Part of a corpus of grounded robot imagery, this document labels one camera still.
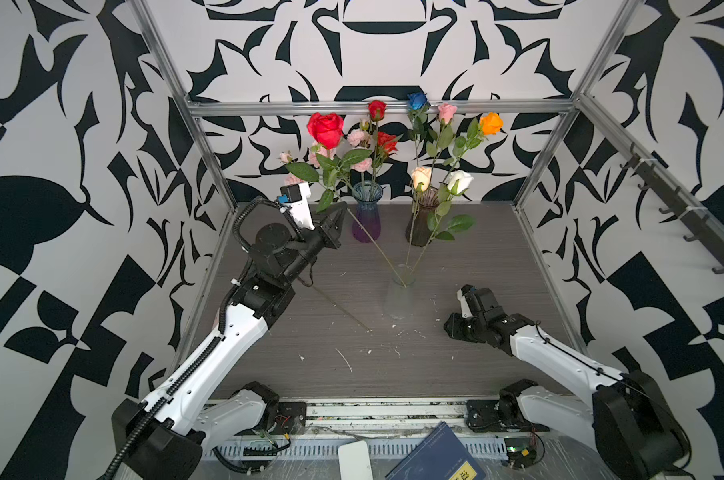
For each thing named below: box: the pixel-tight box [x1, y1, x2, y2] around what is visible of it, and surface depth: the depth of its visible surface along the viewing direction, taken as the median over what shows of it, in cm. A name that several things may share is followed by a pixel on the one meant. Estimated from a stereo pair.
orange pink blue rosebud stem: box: [442, 112, 504, 181], surface depth 89 cm
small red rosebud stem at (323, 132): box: [285, 112, 408, 288], surface depth 53 cm
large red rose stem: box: [375, 131, 398, 175], surface depth 96 cm
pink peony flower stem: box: [344, 120, 373, 181], surface depth 91 cm
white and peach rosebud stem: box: [406, 166, 432, 265], surface depth 70 cm
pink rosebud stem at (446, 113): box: [426, 103, 458, 188], surface depth 91 cm
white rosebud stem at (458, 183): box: [411, 170, 476, 273], surface depth 71 cm
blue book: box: [385, 421, 487, 480], surface depth 70 cm
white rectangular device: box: [338, 440, 373, 480], surface depth 66 cm
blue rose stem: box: [407, 92, 429, 167], surface depth 87 cm
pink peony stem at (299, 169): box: [277, 150, 321, 187], surface depth 59 cm
